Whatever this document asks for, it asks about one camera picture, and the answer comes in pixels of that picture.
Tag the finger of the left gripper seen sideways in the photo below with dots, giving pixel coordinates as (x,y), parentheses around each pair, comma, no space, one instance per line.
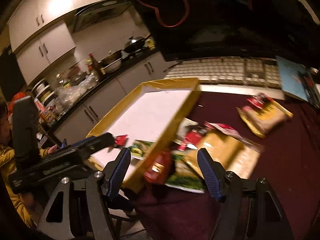
(98,143)

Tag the green snack packet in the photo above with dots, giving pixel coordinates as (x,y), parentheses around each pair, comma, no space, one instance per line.
(183,177)

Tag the black pens bundle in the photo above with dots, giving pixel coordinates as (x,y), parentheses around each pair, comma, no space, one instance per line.
(310,88)

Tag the light blue notebook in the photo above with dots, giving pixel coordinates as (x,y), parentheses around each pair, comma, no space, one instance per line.
(291,84)

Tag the range hood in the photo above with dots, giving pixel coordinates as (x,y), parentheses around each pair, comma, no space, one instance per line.
(94,13)

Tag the dark sauce bottle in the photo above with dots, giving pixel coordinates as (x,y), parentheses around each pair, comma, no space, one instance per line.
(96,66)

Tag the gold cardboard box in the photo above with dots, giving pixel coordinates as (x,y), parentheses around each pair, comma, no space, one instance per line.
(152,112)

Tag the steel mixing bowl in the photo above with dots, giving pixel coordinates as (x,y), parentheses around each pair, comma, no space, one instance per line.
(112,62)

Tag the dark red table cloth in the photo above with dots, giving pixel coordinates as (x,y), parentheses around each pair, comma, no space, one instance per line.
(288,159)

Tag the black monitor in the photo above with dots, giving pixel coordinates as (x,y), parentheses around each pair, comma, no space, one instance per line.
(194,29)

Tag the beige computer keyboard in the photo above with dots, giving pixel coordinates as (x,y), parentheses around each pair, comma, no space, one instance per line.
(258,72)

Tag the red golden crown snack bar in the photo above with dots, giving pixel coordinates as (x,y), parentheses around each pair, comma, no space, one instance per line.
(160,169)

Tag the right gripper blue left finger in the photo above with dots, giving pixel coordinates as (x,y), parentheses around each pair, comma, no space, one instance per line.
(114,173)

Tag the tan biscuit pack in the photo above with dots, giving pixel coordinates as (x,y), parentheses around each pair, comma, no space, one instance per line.
(236,154)

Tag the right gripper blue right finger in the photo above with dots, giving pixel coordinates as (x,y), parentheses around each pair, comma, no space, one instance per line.
(213,174)

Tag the small red black snack packet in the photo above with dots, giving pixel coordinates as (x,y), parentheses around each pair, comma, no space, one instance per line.
(260,100)

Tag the large yellow biscuit pack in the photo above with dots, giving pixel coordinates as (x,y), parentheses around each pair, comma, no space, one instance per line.
(261,121)

